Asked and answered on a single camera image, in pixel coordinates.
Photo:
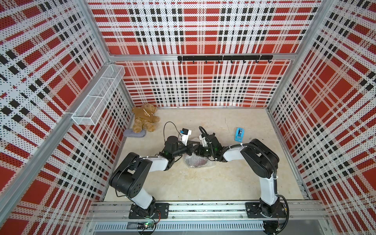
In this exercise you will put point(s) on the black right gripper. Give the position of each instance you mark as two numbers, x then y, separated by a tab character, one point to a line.
199	152

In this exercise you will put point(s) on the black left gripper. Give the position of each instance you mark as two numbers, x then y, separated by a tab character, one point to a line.
190	149

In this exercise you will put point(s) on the clear bubble wrap sheet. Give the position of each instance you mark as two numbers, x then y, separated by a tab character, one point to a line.
195	161

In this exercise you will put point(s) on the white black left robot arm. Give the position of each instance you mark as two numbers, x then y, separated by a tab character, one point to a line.
131	174

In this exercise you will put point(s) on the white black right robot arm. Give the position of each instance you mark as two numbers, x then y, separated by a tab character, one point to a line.
262	160

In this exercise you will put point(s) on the blue tape dispenser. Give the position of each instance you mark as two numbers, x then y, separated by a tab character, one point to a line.
239	135

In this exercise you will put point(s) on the brown teddy bear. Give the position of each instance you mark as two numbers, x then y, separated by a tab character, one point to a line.
145	118

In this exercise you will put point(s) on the grey striped sock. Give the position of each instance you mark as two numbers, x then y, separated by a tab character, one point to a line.
129	133

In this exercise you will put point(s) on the black wall hook rail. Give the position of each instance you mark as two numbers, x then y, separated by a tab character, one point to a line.
231	58

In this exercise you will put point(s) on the white wire wall basket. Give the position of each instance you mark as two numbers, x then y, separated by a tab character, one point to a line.
91	109

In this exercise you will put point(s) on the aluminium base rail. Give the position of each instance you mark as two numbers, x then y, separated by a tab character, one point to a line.
305	217

